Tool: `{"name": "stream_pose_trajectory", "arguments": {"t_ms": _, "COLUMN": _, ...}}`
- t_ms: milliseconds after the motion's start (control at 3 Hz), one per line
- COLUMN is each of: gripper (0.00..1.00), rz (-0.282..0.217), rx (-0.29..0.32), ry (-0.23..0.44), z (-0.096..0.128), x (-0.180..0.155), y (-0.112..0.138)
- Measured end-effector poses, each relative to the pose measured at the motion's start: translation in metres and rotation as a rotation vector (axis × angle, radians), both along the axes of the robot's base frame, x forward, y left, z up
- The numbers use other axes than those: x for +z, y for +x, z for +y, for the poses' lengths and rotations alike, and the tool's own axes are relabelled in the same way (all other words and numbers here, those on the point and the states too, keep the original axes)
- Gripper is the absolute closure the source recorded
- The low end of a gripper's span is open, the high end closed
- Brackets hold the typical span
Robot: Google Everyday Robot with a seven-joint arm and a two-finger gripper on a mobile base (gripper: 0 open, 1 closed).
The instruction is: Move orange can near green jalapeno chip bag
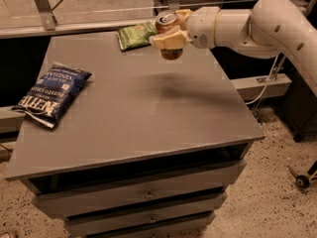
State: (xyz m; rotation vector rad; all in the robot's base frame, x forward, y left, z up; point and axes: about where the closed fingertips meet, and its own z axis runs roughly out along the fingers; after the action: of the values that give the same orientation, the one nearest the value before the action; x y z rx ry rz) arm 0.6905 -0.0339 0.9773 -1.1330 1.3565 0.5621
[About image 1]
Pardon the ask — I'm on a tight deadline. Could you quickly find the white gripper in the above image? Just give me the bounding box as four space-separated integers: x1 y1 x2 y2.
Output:
149 7 220 50

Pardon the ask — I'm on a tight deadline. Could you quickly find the orange soda can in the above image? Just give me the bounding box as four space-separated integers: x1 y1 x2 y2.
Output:
155 10 183 60

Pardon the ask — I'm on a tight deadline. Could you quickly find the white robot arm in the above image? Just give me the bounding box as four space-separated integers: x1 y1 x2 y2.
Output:
150 0 317 94

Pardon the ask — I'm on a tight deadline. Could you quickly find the green jalapeno chip bag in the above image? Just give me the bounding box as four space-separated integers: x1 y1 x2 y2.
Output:
117 21 157 51

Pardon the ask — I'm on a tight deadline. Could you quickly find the blue kettle chip bag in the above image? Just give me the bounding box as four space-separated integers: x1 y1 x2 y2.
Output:
12 63 92 128

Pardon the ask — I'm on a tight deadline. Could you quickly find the grey drawer cabinet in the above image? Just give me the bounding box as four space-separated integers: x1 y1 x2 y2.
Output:
4 24 266 238

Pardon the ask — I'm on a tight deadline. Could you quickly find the top grey drawer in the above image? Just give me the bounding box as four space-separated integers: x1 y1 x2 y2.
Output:
33 160 246 218

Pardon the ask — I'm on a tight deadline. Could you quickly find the grey drawer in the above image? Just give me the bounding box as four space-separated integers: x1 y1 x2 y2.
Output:
33 160 246 218
65 190 227 236
86 211 215 238

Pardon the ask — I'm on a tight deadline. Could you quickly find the black caster wheel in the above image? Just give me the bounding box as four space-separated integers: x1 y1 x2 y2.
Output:
288 162 317 188

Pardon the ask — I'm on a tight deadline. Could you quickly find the bottom grey drawer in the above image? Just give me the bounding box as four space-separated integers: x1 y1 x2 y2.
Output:
86 211 215 238

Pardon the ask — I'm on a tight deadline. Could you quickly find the middle grey drawer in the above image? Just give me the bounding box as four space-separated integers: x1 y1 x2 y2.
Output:
65 190 227 236

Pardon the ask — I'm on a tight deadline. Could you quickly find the white cable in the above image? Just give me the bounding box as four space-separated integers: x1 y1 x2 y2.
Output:
245 53 281 106

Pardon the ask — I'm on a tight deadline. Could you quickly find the metal railing frame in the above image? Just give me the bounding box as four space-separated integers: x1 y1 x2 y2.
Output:
0 0 317 40

